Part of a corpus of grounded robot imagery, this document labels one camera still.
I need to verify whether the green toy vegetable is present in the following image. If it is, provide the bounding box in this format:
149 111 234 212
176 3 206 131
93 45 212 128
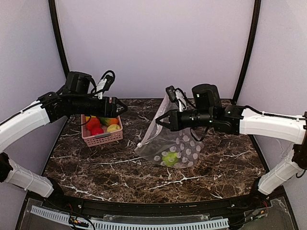
99 117 113 127

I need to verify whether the clear zip top bag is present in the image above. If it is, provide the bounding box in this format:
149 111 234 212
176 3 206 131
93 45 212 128
135 96 204 169

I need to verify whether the light green toy lettuce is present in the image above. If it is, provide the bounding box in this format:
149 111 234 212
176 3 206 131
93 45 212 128
161 151 179 167

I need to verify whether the red toy food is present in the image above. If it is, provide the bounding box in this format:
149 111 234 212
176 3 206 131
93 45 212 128
91 127 104 136

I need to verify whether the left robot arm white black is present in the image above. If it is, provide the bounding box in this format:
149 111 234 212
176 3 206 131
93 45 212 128
0 70 128 198

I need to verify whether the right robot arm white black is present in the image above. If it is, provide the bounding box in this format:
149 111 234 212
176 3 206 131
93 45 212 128
155 84 307 195

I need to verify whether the orange toy food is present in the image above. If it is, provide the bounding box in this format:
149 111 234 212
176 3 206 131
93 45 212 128
109 118 118 125

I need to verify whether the pale yellow toy food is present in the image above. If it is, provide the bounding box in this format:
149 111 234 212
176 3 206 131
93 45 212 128
107 124 121 132

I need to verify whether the pink plastic basket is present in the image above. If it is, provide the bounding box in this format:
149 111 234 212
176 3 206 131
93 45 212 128
81 115 123 147

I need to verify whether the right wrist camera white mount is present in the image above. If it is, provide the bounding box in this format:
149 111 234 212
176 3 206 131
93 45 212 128
165 86 188 112

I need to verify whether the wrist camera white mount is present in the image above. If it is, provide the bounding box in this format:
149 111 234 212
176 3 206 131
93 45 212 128
93 70 116 99
165 86 188 112

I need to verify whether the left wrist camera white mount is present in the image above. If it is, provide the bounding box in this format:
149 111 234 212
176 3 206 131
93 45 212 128
93 70 116 99

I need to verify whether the black front rail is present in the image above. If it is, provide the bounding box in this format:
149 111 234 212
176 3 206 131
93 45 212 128
43 194 272 219

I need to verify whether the white slotted cable duct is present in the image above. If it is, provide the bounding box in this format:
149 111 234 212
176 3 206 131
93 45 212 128
30 205 230 230

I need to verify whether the left black frame post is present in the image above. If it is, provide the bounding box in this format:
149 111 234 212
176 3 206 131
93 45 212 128
48 0 70 78

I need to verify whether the black frame post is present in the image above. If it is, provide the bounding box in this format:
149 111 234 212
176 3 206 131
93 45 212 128
48 0 70 78
232 0 261 104

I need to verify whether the right black frame post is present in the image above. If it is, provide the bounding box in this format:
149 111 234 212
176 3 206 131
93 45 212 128
232 0 261 104

